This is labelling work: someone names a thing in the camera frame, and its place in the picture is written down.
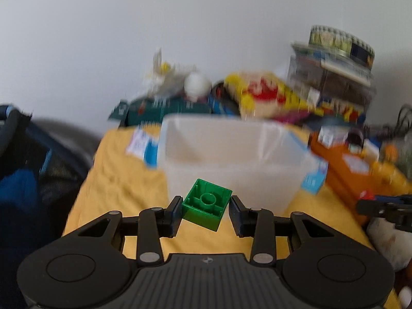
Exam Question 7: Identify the translucent plastic storage bin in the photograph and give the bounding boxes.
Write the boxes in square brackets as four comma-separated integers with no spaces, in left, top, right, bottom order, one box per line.
[157,114,319,217]

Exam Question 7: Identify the orange box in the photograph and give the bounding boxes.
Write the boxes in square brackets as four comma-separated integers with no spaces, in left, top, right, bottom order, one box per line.
[310,134,393,226]

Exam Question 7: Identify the clear plastic bag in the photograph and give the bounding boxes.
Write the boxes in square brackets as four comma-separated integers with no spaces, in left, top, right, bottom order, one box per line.
[143,48,198,98]

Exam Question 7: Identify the round patterned tin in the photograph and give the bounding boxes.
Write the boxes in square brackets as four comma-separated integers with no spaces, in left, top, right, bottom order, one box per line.
[308,24,376,69]

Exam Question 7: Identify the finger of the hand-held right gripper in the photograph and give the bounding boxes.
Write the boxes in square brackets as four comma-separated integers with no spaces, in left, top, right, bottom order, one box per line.
[356,195,412,232]

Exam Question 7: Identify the blue white paper booklet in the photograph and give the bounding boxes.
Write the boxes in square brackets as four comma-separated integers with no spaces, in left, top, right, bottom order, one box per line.
[126,128,161,168]

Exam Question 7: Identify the yellow cloth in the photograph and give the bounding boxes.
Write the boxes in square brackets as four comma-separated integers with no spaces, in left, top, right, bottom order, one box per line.
[63,125,401,309]

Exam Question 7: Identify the black cables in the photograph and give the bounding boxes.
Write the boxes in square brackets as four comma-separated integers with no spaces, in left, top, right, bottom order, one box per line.
[367,104,412,142]

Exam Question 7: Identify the yellow red snack bag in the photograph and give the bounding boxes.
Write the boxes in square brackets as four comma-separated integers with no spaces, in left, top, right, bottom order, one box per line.
[224,70,310,118]

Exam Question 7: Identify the dark green box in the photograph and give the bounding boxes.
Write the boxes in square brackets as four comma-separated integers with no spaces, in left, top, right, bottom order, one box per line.
[108,98,213,127]

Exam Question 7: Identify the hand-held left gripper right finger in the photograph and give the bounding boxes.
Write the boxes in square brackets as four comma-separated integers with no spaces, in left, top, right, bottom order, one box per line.
[228,196,332,266]

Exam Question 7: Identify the green toy building block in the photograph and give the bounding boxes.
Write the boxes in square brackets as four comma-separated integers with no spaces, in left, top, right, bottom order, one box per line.
[182,179,233,231]

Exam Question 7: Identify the clear plastic box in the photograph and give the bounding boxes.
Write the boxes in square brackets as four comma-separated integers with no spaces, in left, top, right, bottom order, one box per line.
[287,42,377,114]

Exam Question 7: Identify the white round ball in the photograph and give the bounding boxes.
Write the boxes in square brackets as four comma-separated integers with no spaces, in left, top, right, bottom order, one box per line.
[184,72,212,99]

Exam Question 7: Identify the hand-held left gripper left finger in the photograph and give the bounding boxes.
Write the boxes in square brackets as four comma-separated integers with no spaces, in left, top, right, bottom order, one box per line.
[78,196,183,266]

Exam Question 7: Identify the white plush toy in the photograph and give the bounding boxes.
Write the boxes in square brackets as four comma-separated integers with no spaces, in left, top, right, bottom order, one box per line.
[366,216,412,271]

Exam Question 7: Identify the black mesh chair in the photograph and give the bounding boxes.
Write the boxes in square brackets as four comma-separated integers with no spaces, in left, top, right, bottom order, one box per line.
[0,104,101,309]

